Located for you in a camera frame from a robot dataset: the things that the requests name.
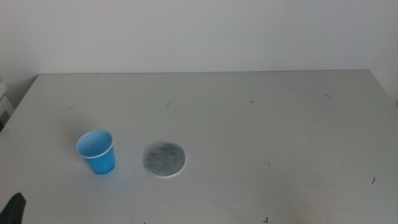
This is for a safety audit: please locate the grey round cup mat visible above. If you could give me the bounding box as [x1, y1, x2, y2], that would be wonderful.
[143, 142, 187, 178]

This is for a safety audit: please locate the blue paper cup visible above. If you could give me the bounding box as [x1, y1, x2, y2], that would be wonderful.
[75, 129, 116, 175]

